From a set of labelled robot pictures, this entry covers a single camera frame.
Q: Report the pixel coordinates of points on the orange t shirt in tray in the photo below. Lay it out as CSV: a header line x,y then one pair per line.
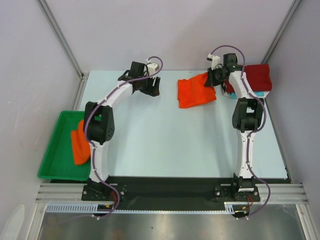
x,y
80,147

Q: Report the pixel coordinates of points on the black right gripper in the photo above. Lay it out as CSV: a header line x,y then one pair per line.
x,y
213,77

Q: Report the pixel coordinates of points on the left aluminium corner post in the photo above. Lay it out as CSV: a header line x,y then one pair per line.
x,y
53,23

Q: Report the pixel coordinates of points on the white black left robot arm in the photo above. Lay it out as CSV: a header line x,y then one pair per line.
x,y
99,123

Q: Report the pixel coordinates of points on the right aluminium corner post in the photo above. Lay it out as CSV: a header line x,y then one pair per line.
x,y
293,9

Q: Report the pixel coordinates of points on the folded dark red t shirt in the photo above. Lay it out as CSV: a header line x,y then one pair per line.
x,y
258,77

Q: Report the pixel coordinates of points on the grey slotted cable duct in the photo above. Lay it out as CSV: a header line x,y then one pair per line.
x,y
100,208

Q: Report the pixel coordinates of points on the orange t shirt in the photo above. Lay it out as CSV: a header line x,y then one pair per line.
x,y
80,147
192,92

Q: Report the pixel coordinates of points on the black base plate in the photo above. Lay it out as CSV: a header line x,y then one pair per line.
x,y
171,194

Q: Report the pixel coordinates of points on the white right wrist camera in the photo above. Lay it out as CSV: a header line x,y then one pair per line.
x,y
214,60

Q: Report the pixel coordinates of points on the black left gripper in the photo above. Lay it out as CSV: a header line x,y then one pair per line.
x,y
152,91

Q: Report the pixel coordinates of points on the folded turquoise t shirt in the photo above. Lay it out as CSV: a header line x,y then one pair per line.
x,y
259,94

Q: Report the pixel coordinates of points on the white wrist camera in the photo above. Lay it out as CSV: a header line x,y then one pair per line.
x,y
151,67
214,60

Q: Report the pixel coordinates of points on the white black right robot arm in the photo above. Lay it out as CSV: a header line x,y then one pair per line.
x,y
247,119

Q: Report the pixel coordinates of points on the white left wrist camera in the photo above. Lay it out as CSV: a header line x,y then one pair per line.
x,y
151,67

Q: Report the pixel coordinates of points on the green plastic tray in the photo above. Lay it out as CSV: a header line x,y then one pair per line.
x,y
58,161

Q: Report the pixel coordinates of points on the aluminium corner post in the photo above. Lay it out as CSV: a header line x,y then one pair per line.
x,y
53,23
293,9

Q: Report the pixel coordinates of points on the aluminium front rail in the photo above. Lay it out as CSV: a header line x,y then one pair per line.
x,y
282,192

